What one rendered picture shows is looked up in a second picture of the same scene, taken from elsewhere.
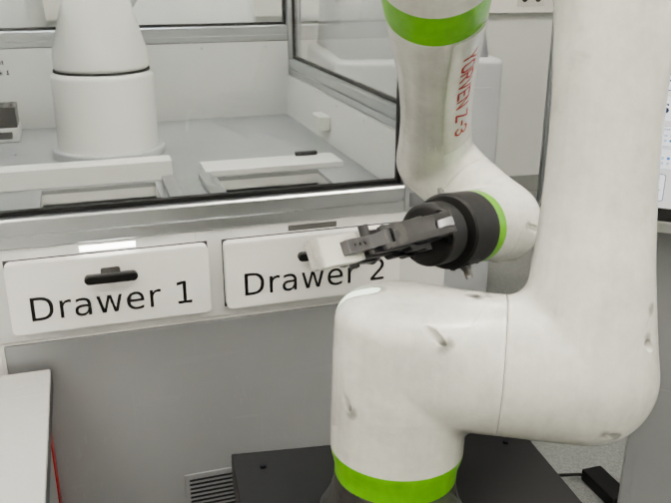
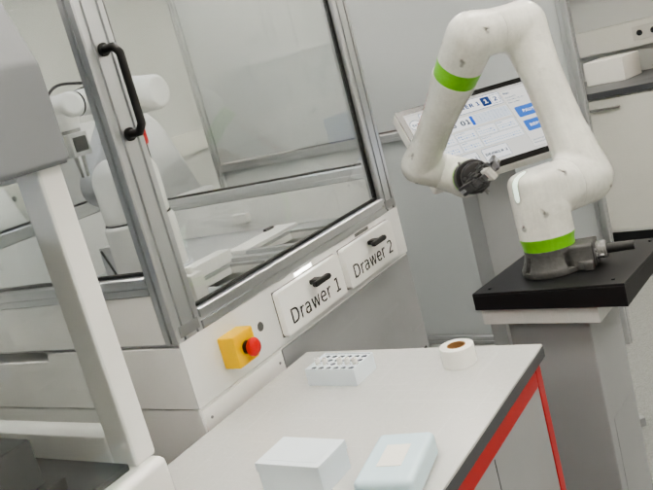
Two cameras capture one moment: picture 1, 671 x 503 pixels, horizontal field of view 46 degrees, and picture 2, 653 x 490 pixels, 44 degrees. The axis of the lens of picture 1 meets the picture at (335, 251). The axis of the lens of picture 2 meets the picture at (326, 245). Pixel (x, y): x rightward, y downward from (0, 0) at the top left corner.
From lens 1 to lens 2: 1.55 m
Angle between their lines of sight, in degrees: 38
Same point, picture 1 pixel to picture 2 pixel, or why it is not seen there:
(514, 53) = not seen: hidden behind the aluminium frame
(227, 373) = (358, 332)
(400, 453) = (567, 221)
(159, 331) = (330, 315)
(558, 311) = (580, 151)
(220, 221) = (334, 239)
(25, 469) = (395, 352)
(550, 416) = (598, 184)
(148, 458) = not seen: hidden behind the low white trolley
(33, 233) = (276, 271)
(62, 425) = not seen: hidden behind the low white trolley
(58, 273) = (295, 290)
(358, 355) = (542, 189)
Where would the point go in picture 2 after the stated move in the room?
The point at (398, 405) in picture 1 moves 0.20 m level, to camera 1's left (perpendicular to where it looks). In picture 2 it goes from (561, 201) to (510, 228)
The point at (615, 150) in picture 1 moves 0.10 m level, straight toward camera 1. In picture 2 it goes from (567, 94) to (595, 91)
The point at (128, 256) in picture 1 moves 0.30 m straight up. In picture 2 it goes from (315, 270) to (284, 154)
